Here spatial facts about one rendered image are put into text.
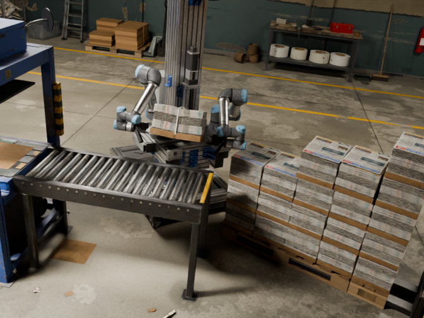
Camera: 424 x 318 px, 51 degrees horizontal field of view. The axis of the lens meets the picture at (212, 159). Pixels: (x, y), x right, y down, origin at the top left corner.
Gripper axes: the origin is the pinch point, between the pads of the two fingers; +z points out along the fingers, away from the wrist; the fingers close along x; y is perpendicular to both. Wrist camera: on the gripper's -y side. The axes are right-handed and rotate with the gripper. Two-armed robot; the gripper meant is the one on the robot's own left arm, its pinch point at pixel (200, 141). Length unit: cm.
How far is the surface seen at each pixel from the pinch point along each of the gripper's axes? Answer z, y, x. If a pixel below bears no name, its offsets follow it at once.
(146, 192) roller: 27, -36, 47
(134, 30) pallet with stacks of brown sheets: 228, 158, -542
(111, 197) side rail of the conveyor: 49, -42, 55
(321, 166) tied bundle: -92, -3, 14
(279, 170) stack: -64, -13, -4
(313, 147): -86, 9, 4
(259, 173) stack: -49, -19, -11
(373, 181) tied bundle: -126, -7, 29
